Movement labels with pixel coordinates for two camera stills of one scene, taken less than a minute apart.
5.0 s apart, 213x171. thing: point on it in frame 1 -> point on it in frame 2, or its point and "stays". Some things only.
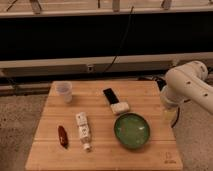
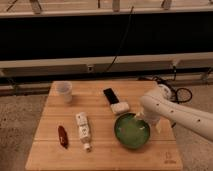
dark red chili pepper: [63, 136] stays
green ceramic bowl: [132, 130] stays
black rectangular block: [111, 96] stays
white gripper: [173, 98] -> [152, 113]
